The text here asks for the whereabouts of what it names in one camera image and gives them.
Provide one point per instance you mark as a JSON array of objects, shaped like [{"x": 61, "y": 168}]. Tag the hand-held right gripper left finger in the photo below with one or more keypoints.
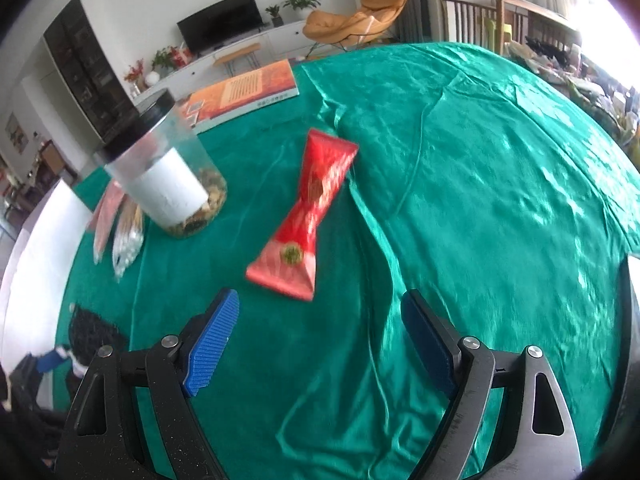
[{"x": 212, "y": 340}]

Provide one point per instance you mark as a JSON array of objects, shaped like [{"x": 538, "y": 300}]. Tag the red gift box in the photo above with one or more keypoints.
[{"x": 181, "y": 55}]

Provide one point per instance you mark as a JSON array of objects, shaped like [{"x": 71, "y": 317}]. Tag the white round vase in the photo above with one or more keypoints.
[{"x": 152, "y": 78}]

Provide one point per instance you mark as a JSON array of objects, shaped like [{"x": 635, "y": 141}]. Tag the orange book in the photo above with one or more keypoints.
[{"x": 250, "y": 87}]

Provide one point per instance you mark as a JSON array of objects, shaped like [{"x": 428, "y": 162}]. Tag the orange lounge chair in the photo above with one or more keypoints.
[{"x": 350, "y": 20}]

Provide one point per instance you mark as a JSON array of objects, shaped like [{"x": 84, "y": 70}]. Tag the red snack packet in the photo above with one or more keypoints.
[{"x": 305, "y": 210}]

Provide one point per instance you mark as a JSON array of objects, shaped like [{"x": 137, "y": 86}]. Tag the clear jar with black lid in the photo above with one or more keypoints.
[{"x": 165, "y": 185}]

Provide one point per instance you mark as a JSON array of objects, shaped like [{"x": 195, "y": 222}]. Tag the small green potted plant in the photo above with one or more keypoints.
[{"x": 274, "y": 14}]

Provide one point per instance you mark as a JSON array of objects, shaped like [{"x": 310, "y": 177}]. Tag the black television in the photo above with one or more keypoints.
[{"x": 220, "y": 22}]

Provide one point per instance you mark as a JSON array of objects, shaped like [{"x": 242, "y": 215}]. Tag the wooden railing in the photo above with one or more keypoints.
[{"x": 470, "y": 15}]

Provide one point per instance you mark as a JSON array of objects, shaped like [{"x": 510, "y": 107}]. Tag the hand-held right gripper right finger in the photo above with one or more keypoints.
[{"x": 430, "y": 340}]

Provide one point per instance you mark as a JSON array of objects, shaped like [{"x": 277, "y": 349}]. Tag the white television cabinet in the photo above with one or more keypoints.
[{"x": 280, "y": 35}]

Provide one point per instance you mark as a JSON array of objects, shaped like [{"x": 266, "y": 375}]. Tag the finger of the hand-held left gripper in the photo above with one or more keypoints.
[{"x": 50, "y": 361}]

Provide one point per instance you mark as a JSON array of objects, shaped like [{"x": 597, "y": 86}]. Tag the white cardboard box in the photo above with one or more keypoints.
[{"x": 40, "y": 260}]

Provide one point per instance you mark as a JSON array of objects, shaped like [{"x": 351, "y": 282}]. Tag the bushy potted plant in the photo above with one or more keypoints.
[{"x": 162, "y": 57}]

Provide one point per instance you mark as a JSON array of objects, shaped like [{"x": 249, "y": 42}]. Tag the green tablecloth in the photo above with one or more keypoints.
[{"x": 500, "y": 185}]

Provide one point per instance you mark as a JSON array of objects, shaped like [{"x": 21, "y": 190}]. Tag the framed wall picture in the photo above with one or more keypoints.
[{"x": 15, "y": 132}]

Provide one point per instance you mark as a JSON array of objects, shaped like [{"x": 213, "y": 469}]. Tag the grey curtain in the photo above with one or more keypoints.
[{"x": 410, "y": 0}]

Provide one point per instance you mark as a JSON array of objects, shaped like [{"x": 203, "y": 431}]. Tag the pink cotton swab packet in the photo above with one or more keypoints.
[{"x": 107, "y": 225}]

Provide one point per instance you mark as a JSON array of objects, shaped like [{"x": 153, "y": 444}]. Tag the black display cabinet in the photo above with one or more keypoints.
[{"x": 85, "y": 65}]

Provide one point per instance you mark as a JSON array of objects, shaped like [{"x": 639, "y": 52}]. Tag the red flower bouquet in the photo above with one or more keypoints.
[{"x": 134, "y": 72}]

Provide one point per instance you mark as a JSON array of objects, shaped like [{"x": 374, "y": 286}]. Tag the wooden bench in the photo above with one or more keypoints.
[{"x": 237, "y": 52}]

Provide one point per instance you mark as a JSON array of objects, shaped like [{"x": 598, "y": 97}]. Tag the black mesh scrubber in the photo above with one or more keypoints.
[{"x": 97, "y": 335}]

